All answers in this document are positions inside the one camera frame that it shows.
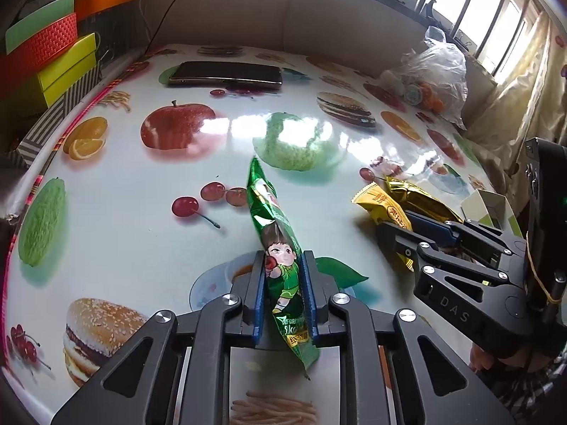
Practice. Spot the red woven box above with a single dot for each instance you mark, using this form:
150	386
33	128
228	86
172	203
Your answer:
37	52

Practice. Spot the green white cardboard box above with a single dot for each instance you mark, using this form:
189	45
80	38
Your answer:
491	209

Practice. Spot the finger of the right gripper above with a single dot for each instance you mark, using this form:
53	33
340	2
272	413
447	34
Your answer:
458	267
485	244

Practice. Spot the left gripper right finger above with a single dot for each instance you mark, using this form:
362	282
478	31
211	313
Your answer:
394	368

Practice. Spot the black smartphone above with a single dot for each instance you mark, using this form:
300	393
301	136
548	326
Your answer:
227	73

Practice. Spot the cream patterned curtain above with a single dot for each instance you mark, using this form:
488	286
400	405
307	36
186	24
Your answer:
530	102

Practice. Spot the clear plastic bag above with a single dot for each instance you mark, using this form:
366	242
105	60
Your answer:
433	79

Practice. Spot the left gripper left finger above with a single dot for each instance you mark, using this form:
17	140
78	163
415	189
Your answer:
175	369

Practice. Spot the yellow gold snack packet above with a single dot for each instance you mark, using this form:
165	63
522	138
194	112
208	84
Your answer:
381	207

